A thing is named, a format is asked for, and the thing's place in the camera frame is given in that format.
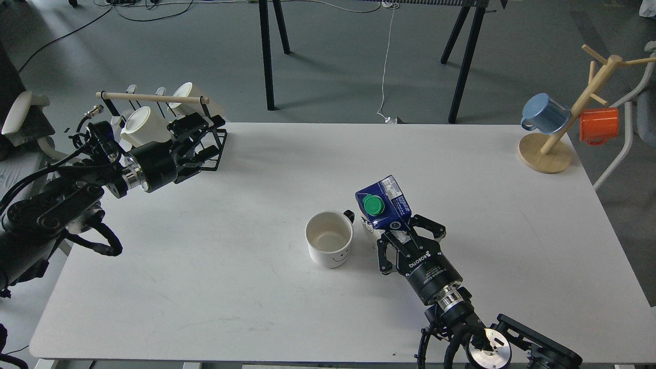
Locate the blue metal mug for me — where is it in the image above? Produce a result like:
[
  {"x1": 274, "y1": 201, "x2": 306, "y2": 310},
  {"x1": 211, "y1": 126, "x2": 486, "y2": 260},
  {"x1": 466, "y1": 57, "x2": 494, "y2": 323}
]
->
[{"x1": 520, "y1": 93, "x2": 571, "y2": 135}]

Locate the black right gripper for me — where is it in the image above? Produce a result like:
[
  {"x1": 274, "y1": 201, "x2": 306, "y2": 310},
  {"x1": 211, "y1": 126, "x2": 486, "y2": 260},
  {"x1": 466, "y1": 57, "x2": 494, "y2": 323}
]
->
[{"x1": 377, "y1": 214, "x2": 462, "y2": 305}]

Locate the black wire cup rack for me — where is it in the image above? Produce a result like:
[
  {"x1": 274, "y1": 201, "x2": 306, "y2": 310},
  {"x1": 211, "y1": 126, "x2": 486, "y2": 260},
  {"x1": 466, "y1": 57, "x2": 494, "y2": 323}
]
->
[{"x1": 96, "y1": 85, "x2": 228, "y2": 172}]

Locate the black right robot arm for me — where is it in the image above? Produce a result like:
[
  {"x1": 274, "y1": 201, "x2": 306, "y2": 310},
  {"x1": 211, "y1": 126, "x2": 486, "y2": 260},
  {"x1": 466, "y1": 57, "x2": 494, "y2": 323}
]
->
[{"x1": 372, "y1": 215, "x2": 583, "y2": 368}]

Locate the cream mug front on rack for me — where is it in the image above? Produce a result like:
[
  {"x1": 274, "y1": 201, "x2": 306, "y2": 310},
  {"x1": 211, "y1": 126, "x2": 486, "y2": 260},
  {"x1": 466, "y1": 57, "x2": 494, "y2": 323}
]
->
[{"x1": 120, "y1": 107, "x2": 172, "y2": 147}]

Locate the white smiley face mug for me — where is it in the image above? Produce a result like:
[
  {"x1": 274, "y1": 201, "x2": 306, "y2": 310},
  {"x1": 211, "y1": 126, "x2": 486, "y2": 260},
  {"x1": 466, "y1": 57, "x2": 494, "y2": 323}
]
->
[{"x1": 305, "y1": 210, "x2": 355, "y2": 269}]

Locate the white chair frame right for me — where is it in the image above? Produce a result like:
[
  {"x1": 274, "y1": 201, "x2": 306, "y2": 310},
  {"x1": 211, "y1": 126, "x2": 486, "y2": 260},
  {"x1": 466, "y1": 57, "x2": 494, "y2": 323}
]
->
[{"x1": 593, "y1": 41, "x2": 656, "y2": 191}]

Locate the orange mug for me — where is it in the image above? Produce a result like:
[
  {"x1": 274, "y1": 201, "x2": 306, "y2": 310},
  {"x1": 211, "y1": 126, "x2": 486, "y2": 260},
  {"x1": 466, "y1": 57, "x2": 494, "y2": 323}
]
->
[{"x1": 579, "y1": 108, "x2": 619, "y2": 146}]

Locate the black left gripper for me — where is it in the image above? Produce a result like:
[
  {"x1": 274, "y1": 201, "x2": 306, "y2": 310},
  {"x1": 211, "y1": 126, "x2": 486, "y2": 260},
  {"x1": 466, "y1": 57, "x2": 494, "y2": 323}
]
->
[{"x1": 125, "y1": 113, "x2": 227, "y2": 192}]

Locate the black table leg left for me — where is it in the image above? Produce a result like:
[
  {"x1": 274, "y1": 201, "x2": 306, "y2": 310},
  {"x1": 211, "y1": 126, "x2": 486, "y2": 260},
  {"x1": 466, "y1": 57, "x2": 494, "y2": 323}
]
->
[{"x1": 257, "y1": 1, "x2": 291, "y2": 111}]

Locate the grey chair frame left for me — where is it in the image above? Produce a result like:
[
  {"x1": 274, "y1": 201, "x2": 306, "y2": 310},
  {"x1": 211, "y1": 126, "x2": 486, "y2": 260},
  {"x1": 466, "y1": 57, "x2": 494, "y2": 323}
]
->
[{"x1": 2, "y1": 91, "x2": 55, "y2": 157}]

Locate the white hanging cable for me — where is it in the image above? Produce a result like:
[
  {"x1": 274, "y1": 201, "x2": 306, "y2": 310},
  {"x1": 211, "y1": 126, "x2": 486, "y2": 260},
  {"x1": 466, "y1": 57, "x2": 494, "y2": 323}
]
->
[{"x1": 376, "y1": 0, "x2": 401, "y2": 124}]

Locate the cream mug on rack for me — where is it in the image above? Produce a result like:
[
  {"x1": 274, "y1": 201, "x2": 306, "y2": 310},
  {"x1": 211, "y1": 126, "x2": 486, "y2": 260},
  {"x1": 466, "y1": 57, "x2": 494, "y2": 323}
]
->
[
  {"x1": 167, "y1": 81, "x2": 229, "y2": 122},
  {"x1": 120, "y1": 107, "x2": 172, "y2": 147}
]

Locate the blue white milk carton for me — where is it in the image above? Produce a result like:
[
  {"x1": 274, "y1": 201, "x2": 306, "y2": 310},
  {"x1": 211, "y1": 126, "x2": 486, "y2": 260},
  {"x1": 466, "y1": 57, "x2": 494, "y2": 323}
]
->
[{"x1": 355, "y1": 175, "x2": 412, "y2": 244}]

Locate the wooden mug tree stand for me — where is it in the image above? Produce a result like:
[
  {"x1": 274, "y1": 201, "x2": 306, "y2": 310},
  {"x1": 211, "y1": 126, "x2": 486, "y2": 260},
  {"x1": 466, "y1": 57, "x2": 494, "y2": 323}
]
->
[{"x1": 518, "y1": 45, "x2": 655, "y2": 174}]

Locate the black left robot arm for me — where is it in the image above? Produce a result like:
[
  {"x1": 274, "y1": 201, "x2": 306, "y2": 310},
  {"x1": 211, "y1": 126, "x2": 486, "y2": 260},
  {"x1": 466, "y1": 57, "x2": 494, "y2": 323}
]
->
[{"x1": 2, "y1": 111, "x2": 227, "y2": 298}]

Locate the black table leg right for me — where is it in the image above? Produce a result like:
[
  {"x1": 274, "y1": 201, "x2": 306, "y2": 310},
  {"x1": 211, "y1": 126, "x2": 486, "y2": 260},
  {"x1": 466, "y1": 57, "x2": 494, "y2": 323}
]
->
[{"x1": 440, "y1": 1, "x2": 489, "y2": 124}]

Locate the black table leg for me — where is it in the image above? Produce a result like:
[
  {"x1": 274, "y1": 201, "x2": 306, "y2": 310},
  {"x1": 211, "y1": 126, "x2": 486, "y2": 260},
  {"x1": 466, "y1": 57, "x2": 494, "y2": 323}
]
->
[
  {"x1": 257, "y1": 1, "x2": 291, "y2": 111},
  {"x1": 440, "y1": 1, "x2": 489, "y2": 124}
]

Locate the cream mug rear on rack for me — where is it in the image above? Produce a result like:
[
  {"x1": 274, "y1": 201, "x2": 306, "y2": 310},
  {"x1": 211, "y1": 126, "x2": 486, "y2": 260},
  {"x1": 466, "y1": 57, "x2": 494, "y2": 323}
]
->
[{"x1": 167, "y1": 81, "x2": 229, "y2": 122}]

